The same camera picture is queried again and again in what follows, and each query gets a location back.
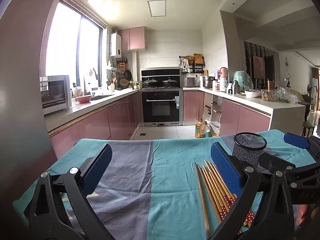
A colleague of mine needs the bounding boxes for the black wall rack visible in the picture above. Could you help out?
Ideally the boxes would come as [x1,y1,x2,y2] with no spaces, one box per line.
[179,55,205,74]

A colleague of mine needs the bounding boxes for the grey refrigerator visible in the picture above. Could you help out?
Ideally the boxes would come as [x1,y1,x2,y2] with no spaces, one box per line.
[0,0,67,205]

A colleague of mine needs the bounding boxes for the large kitchen window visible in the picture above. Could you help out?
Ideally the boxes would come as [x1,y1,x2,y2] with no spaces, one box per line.
[46,1,104,88]

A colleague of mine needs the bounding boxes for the black wok with lid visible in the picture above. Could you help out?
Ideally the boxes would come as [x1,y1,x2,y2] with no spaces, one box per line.
[142,78,158,88]

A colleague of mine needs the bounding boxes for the pink base cabinets under window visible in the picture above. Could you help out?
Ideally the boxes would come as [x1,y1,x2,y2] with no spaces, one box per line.
[49,90,143,155]

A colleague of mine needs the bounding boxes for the pink wall cabinet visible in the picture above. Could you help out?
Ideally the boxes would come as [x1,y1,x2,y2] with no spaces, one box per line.
[117,27,146,52]

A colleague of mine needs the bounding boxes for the white kitchen countertop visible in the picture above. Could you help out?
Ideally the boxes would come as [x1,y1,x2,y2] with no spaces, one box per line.
[44,86,307,137]

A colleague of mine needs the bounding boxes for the dark stool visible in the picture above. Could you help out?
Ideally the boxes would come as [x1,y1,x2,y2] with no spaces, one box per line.
[302,121,315,137]

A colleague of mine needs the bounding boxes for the framed wall painting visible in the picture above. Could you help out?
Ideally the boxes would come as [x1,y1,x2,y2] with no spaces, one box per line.
[252,55,266,79]

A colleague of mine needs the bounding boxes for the ceiling light panel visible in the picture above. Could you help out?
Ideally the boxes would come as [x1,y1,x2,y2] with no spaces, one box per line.
[147,0,167,17]

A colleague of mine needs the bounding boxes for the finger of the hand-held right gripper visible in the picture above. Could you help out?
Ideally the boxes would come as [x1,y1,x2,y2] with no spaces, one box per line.
[259,152,320,181]
[283,133,320,160]

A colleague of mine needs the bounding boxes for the person's right hand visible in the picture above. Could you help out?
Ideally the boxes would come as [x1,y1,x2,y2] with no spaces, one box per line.
[295,204,320,230]

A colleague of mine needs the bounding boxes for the plastic bag of greens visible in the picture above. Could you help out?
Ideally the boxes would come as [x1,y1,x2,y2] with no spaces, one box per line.
[275,87,299,103]

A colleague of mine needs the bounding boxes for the teal and grey tablecloth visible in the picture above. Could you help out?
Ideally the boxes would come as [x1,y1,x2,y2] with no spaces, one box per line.
[12,129,317,240]

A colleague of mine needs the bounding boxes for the black mesh utensil holder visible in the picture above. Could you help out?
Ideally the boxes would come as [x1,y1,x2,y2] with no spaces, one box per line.
[231,132,267,167]

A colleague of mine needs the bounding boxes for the white water heater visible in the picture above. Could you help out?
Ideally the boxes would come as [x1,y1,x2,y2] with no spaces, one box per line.
[110,33,122,57]

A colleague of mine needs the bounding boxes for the pink base cabinets under peninsula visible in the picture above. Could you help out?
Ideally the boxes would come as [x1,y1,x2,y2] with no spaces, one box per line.
[183,90,272,137]

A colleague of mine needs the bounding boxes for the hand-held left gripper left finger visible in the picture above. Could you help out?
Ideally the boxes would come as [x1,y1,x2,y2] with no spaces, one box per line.
[24,144,113,240]

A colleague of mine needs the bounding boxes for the mint green kitchen appliance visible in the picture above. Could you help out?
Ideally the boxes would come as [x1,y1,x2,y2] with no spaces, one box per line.
[233,70,253,92]

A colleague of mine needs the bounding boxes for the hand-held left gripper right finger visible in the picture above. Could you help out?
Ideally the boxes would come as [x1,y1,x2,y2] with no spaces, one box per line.
[210,142,300,240]

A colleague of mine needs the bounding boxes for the clear plastic food container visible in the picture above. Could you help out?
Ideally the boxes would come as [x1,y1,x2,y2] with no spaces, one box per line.
[261,89,275,102]

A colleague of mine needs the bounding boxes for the black built-in oven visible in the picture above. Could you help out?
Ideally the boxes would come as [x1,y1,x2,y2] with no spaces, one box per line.
[140,88,184,127]

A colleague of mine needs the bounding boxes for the bunch of wooden chopsticks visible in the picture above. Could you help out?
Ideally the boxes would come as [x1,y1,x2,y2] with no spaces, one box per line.
[195,159,257,238]

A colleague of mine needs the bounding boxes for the white plastic bag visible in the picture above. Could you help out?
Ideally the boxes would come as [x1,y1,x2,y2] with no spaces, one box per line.
[208,121,220,137]

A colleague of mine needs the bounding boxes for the black range hood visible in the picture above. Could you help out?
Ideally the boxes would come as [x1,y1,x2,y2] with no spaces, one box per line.
[141,67,183,80]

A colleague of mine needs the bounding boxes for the silver microwave oven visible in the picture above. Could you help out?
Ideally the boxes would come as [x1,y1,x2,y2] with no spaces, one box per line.
[40,75,72,115]

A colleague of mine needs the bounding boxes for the stainless steel steamer pot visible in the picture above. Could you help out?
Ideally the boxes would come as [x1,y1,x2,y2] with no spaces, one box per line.
[202,76,215,88]

